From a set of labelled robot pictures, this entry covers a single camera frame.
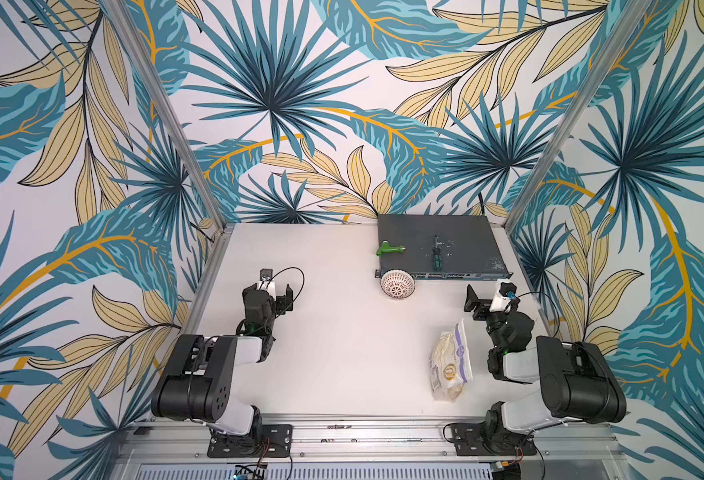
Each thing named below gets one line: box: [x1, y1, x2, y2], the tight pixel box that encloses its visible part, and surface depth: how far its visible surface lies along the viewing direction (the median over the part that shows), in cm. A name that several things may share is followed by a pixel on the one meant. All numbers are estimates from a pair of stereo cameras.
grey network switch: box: [375, 214, 513, 281], surface depth 109 cm
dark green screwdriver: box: [432, 235, 445, 271], surface depth 103 cm
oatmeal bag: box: [429, 318, 473, 403], surface depth 74 cm
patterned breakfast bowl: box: [380, 269, 416, 298], surface depth 102 cm
